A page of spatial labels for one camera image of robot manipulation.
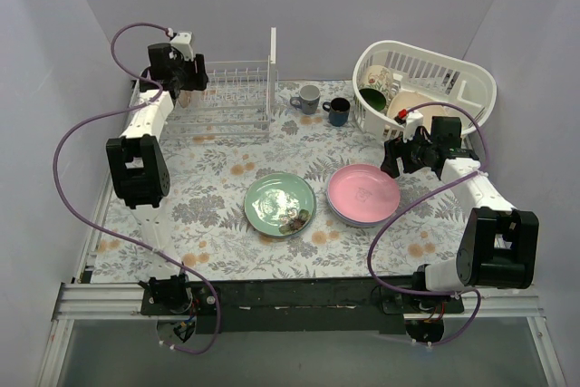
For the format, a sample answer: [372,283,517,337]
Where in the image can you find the grey mug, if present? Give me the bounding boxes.
[289,84,321,115]

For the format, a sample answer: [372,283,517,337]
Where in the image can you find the cream leaf-shaped dish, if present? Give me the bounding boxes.
[387,91,447,131]

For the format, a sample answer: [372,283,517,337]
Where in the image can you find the floral tablecloth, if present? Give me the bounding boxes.
[92,79,495,282]

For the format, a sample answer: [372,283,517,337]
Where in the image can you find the pink plate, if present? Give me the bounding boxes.
[326,164,401,224]

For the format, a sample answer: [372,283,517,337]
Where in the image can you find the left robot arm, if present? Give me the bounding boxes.
[106,33,208,314]

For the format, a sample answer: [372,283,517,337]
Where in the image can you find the white wire dish rack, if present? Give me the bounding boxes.
[123,54,277,140]

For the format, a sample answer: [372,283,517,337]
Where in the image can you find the floral mug green inside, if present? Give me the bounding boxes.
[358,65,392,111]

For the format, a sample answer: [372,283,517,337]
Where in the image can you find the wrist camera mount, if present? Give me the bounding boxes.
[168,28,195,62]
[395,109,423,142]

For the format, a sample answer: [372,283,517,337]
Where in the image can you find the green plate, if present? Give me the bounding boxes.
[243,172,317,238]

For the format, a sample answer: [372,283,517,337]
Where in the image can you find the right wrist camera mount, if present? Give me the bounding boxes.
[395,109,423,142]

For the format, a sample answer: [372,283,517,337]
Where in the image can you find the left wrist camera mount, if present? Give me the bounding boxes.
[168,28,195,62]

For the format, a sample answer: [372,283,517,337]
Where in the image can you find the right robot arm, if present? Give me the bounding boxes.
[380,113,539,313]

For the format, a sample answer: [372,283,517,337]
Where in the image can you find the blue plate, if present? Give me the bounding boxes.
[334,213,389,228]

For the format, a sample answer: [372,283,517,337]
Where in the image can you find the aluminium frame rail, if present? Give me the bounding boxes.
[50,281,160,321]

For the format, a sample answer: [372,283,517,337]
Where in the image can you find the white plastic basket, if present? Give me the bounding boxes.
[353,40,497,140]

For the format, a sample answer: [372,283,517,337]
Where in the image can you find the white cutting board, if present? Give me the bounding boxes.
[269,27,277,70]

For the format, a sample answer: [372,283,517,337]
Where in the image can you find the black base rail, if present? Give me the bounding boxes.
[140,276,449,334]

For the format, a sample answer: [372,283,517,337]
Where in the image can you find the dark blue mug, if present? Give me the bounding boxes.
[323,97,351,127]

